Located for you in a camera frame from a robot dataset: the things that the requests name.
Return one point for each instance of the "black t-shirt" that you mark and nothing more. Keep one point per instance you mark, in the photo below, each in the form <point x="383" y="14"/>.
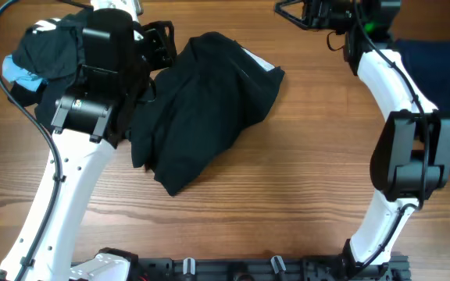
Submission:
<point x="201" y="104"/>

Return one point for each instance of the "folded navy blue garment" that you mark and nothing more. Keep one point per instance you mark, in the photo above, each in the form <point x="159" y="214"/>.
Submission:
<point x="428" y="63"/>

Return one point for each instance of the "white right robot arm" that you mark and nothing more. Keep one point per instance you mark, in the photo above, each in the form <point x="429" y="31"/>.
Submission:
<point x="411" y="159"/>

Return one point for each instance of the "dark green clothes pile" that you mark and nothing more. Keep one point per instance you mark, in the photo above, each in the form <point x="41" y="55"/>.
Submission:
<point x="52" y="49"/>

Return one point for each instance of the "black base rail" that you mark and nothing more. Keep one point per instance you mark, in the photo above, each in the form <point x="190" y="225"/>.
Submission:
<point x="240" y="268"/>

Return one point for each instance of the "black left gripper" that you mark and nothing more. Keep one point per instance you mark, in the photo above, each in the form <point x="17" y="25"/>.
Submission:
<point x="162" y="44"/>

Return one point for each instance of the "light blue garment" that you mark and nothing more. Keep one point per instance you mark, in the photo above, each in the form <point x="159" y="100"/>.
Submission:
<point x="15" y="74"/>

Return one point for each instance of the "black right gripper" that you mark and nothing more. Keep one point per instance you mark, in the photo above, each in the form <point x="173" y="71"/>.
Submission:
<point x="314" y="14"/>

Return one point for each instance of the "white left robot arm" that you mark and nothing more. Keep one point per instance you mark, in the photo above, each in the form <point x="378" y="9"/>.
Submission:
<point x="103" y="63"/>

